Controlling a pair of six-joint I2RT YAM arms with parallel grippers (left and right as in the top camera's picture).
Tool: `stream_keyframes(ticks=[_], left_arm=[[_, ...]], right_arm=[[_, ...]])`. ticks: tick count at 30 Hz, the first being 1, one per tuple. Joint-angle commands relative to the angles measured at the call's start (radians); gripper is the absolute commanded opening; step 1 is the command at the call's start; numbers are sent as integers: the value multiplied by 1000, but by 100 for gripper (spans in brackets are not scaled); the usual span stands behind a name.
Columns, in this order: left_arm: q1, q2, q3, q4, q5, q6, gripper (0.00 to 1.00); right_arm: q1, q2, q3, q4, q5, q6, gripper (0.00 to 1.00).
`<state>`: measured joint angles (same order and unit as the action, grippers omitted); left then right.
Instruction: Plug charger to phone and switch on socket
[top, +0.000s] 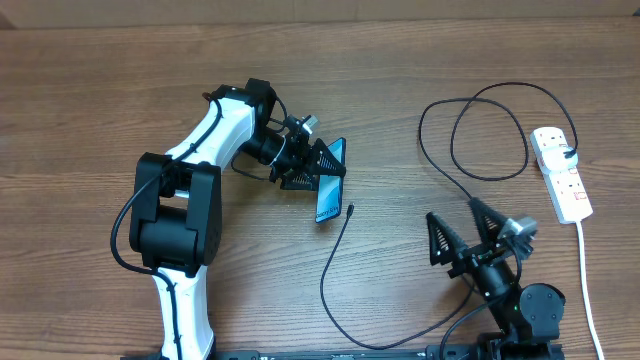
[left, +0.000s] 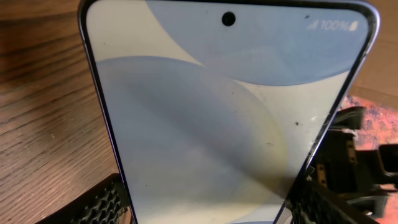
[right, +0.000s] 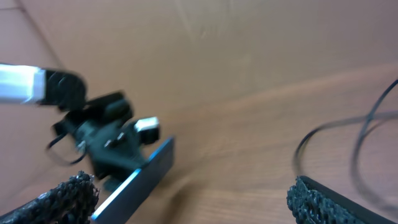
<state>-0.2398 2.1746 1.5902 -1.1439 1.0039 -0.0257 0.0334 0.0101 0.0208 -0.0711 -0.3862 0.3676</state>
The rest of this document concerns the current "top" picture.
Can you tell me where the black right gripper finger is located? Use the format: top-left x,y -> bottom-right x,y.
468,197 -> 508,244
426,212 -> 468,265

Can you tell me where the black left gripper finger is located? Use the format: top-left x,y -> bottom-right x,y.
280,170 -> 319,191
305,139 -> 346,177

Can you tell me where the blue Galaxy S24 smartphone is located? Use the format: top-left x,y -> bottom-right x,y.
315,138 -> 346,224

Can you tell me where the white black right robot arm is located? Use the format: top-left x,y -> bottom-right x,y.
426,198 -> 566,360

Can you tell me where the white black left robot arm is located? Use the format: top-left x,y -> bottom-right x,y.
123,78 -> 346,359

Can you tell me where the white charger plug adapter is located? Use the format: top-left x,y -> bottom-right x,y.
538,145 -> 578,175

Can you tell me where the white power strip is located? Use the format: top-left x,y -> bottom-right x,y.
530,127 -> 593,224

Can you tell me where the white power strip cord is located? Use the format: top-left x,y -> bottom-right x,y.
575,220 -> 606,360

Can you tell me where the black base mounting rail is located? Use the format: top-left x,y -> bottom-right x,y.
120,345 -> 565,360

